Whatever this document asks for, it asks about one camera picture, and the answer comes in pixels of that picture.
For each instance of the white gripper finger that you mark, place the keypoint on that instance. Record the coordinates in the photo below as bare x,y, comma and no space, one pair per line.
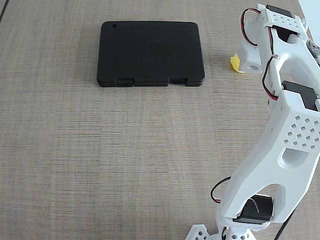
250,55

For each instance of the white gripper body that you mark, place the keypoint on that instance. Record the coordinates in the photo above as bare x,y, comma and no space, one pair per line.
248,58

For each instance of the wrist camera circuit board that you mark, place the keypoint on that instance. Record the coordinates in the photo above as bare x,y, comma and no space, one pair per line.
313,50

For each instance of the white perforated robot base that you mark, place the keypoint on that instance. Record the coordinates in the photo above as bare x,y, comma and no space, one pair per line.
200,232

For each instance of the yellow rubber duck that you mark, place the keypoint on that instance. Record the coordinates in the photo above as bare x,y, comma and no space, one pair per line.
235,63

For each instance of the black plastic case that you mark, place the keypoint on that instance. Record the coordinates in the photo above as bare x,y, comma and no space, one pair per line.
150,52

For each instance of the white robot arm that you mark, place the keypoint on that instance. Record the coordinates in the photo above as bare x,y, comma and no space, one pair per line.
262,162

